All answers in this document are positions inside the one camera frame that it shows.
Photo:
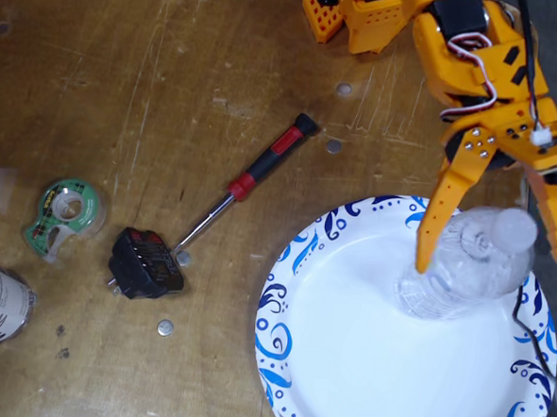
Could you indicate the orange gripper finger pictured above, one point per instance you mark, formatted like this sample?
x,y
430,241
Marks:
x,y
441,214
556,216

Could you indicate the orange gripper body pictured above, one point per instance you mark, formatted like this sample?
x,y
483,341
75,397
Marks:
x,y
496,126

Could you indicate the clear plastic water bottle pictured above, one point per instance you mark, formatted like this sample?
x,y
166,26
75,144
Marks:
x,y
473,277

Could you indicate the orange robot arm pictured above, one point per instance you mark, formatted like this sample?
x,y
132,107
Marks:
x,y
433,71

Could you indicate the blue patterned paper plate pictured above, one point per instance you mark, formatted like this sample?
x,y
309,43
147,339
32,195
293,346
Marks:
x,y
369,346

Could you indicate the round metal table rivet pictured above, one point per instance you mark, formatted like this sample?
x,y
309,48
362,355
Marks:
x,y
2,27
345,89
184,258
333,146

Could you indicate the red black screwdriver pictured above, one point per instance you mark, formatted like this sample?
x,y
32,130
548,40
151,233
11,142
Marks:
x,y
262,162

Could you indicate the black power adapter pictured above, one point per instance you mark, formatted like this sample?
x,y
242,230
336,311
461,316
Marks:
x,y
147,266

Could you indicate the green tape dispenser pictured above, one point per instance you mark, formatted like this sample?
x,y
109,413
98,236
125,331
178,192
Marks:
x,y
88,211

